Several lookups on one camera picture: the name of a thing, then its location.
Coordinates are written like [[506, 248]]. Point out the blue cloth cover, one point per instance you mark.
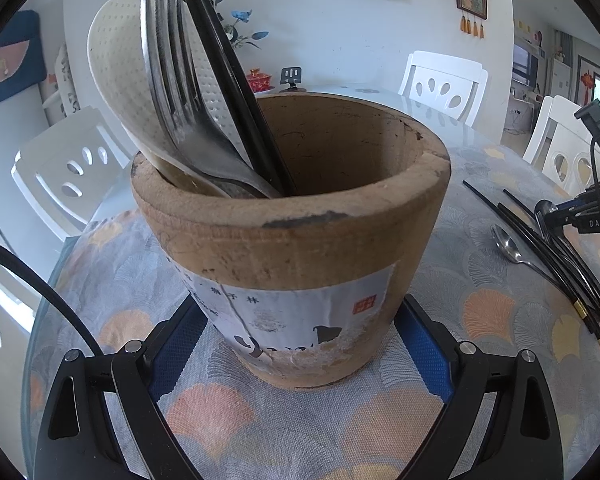
[[5, 35]]

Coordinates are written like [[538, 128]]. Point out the metal spoon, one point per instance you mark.
[[510, 249]]

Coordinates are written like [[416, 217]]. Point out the silver fork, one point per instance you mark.
[[544, 212]]

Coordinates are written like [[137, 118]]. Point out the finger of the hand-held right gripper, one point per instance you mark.
[[592, 223], [572, 205]]

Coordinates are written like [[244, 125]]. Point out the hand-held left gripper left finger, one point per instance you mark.
[[180, 345]]

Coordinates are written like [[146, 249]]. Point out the bamboo utensil holder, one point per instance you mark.
[[290, 240]]

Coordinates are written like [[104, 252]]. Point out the orange hanging tassels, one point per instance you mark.
[[472, 26]]

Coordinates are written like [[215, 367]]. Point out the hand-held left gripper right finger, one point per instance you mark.
[[425, 355]]

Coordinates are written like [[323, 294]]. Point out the red hanging ornament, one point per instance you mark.
[[586, 81]]

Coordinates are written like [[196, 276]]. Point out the blue artificial flowers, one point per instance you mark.
[[240, 15]]

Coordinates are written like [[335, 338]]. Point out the television screen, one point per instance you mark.
[[525, 67]]

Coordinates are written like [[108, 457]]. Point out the metal fork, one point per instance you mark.
[[180, 130], [195, 85]]

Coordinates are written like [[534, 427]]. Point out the white rice paddle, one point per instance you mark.
[[115, 60]]

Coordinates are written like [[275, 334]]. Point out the red lidded tea cup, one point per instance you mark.
[[257, 80]]

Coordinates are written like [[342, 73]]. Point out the black phone stand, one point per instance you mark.
[[291, 77]]

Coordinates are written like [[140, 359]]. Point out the grey fan-patterned placemat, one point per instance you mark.
[[480, 340]]

